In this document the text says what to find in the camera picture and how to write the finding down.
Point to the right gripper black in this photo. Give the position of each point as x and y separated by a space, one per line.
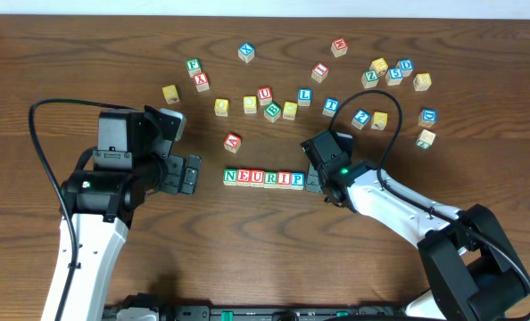
314 179

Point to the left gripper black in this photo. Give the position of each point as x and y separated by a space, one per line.
176 174

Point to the blue P block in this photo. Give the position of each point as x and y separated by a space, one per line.
298 180

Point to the red i block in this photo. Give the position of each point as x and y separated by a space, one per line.
284 180
320 72

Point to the green N block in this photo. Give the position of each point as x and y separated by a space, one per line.
229 177

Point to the green R block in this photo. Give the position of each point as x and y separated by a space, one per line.
270 180

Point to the red E block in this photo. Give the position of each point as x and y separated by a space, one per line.
243 177

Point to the red u block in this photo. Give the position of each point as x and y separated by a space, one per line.
265 96
257 178

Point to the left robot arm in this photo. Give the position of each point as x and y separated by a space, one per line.
97 209

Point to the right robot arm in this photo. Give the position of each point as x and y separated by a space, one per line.
472 269

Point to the red A block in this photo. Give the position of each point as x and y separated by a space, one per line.
232 143

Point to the yellow block beside U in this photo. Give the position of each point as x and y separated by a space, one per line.
221 107

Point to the yellow block beside B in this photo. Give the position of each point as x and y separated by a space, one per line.
290 110

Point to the blue T block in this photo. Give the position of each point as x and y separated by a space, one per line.
330 107

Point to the yellow block far left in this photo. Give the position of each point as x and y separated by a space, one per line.
170 94

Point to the blue 2 block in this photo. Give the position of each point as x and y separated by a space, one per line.
360 119

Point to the green B block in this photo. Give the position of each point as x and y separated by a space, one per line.
272 112

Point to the blue L block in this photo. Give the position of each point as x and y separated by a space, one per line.
304 97

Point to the yellow block centre left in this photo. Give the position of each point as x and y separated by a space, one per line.
250 104

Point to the red Y block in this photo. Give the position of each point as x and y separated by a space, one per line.
201 82

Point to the yellow block beside 2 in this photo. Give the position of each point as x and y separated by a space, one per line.
379 120

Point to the green F block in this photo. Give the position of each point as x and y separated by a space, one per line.
193 67

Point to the green Z block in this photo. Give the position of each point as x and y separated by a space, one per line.
369 79

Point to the white green block right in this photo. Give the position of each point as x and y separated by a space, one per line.
425 139

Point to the blue D block lower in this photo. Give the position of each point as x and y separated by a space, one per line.
427 118

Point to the blue d block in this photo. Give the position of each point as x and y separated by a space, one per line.
405 66
427 118

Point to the blue X block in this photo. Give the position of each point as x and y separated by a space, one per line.
246 52

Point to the blue 5 block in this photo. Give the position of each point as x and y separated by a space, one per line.
393 77

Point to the yellow block top right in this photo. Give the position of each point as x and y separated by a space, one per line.
379 66

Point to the red block top right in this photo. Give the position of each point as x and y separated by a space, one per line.
339 47

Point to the yellow block far right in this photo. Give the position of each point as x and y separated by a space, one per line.
422 82

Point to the blue D block upper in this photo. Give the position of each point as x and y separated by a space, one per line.
405 66

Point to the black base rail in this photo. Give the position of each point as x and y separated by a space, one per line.
203 313

